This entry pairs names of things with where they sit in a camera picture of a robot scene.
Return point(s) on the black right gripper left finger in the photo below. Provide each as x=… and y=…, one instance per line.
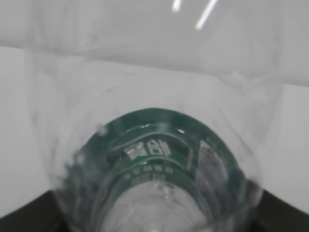
x=39, y=215

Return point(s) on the clear plastic water bottle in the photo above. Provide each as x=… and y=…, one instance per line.
x=155, y=115

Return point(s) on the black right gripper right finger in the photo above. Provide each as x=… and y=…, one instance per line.
x=275, y=215

